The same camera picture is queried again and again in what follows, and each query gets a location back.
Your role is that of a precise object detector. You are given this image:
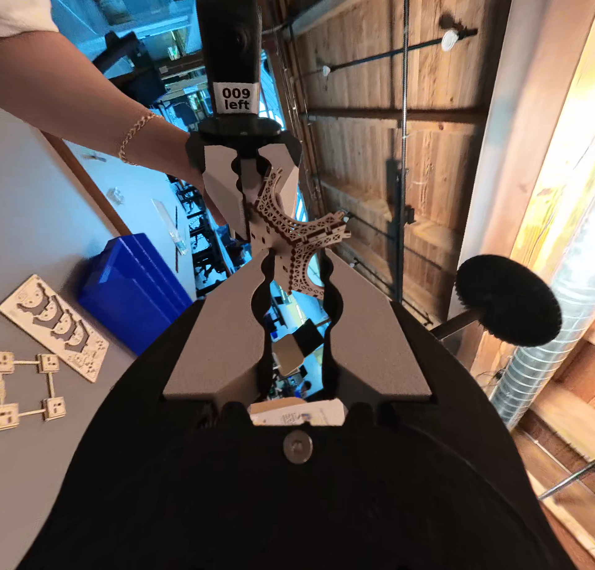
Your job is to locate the black fuzzy disc on rod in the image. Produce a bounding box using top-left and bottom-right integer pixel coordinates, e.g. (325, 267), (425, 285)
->
(430, 254), (563, 348)

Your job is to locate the wooden square connector frame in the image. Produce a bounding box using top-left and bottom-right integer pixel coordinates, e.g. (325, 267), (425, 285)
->
(0, 352), (67, 431)

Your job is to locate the gold chain bracelet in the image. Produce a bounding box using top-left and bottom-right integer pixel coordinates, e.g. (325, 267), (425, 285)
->
(117, 111), (160, 167)

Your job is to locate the clear plastic packet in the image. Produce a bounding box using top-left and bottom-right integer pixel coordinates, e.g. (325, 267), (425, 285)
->
(151, 198), (189, 256)

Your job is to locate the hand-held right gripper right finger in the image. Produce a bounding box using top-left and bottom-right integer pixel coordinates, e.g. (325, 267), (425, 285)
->
(321, 248), (433, 406)

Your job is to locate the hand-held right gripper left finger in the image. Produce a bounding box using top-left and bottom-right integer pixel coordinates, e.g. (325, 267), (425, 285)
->
(162, 248), (275, 409)

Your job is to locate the round white ceiling lamp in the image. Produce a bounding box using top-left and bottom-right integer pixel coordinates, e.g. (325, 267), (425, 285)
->
(438, 14), (479, 52)

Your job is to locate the grey desk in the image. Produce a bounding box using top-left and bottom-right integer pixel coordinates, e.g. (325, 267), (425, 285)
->
(0, 109), (140, 570)

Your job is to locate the person's left forearm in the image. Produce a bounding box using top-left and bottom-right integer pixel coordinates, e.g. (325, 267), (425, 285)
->
(0, 30), (159, 166)

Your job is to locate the instruction booklet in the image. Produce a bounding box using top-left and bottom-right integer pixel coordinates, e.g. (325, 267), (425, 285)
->
(249, 397), (347, 427)

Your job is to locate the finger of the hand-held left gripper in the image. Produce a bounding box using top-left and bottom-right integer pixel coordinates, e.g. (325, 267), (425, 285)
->
(203, 145), (252, 242)
(260, 142), (301, 218)

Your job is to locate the person's left hand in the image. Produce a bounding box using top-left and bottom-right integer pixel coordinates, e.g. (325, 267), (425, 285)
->
(136, 114), (229, 228)

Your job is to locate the white table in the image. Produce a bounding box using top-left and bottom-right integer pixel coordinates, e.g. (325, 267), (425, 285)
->
(65, 140), (198, 301)

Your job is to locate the short silver ventilation duct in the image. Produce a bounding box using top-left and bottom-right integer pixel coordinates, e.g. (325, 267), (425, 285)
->
(488, 221), (595, 429)

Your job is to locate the wooden sheet with arch cutouts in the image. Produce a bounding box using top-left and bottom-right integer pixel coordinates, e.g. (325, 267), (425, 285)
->
(0, 274), (111, 384)

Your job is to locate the black lighting rod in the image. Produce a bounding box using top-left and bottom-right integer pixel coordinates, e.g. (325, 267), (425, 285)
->
(321, 30), (478, 76)

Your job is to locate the blue plastic bin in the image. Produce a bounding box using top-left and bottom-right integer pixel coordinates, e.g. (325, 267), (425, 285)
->
(77, 233), (195, 357)

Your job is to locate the wooden lattice tower base model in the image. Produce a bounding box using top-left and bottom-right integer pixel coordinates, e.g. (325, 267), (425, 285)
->
(249, 165), (351, 300)

